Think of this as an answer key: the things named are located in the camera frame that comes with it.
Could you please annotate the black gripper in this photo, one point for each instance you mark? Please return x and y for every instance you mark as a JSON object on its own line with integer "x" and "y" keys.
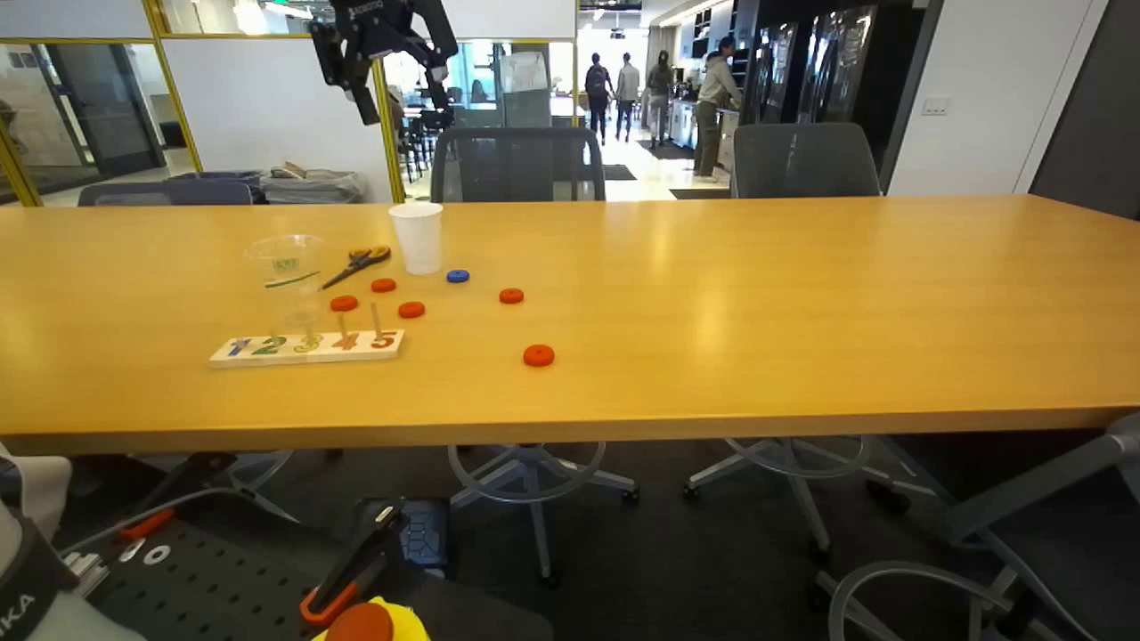
{"x": 360, "y": 30}

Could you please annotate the clear plastic cup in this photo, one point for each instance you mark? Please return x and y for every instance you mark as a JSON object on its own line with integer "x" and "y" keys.
{"x": 291, "y": 278}

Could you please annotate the orange disc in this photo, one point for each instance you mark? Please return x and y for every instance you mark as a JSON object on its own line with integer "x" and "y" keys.
{"x": 540, "y": 352}
{"x": 511, "y": 295}
{"x": 384, "y": 286}
{"x": 413, "y": 309}
{"x": 345, "y": 303}

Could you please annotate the white paper cup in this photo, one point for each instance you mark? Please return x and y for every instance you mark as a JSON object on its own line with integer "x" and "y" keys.
{"x": 420, "y": 233}

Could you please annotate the blue disc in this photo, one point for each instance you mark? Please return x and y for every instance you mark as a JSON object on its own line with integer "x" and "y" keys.
{"x": 459, "y": 274}

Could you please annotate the grey mesh office chair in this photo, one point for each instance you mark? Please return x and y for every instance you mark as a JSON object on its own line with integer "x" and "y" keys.
{"x": 525, "y": 163}

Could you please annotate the wooden number peg board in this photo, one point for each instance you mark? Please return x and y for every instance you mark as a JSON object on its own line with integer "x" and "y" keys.
{"x": 321, "y": 347}

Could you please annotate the grey office chair right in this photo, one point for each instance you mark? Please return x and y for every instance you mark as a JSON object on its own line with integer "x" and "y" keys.
{"x": 783, "y": 162}

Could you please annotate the orange black tool on floor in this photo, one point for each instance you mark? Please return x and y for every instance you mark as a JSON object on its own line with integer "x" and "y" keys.
{"x": 353, "y": 568}

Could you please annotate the red yellow emergency stop button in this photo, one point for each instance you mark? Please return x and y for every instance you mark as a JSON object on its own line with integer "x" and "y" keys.
{"x": 376, "y": 622}

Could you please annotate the grey chair near camera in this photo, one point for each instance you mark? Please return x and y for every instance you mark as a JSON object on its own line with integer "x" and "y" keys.
{"x": 1055, "y": 508}

